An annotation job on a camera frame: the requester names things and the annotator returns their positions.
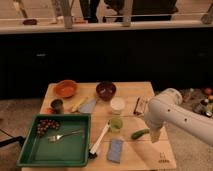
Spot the bunch of dark grapes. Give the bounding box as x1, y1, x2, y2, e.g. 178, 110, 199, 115
37, 119, 60, 137

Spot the silver fork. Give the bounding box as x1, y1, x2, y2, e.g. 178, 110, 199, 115
47, 129, 84, 142

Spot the white handled brush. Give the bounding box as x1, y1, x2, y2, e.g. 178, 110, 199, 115
88, 122, 110, 159

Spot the orange bowl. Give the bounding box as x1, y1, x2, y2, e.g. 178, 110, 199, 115
53, 80, 77, 98

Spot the yellow banana toy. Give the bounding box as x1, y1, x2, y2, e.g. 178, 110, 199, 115
71, 97, 87, 113

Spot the blue sponge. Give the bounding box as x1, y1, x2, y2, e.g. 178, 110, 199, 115
107, 139, 123, 163

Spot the white cup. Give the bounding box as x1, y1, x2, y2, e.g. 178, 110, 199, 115
110, 97, 125, 115

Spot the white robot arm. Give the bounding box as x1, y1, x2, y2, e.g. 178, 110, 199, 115
144, 88, 213, 146

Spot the orange toy piece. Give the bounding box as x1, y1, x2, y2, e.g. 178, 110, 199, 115
41, 107, 54, 114

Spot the green plastic tray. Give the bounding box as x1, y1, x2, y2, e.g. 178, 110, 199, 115
17, 114, 91, 167

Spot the dark metal cup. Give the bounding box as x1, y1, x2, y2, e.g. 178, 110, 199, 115
51, 99, 64, 114

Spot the purple bowl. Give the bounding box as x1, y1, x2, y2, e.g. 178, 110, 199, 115
96, 82, 116, 101

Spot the green pepper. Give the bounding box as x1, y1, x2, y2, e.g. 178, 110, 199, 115
131, 129, 149, 140

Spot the green cup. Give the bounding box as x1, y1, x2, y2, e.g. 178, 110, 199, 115
109, 118, 123, 133

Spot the grey blue cloth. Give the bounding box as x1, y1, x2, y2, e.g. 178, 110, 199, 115
78, 98, 97, 113

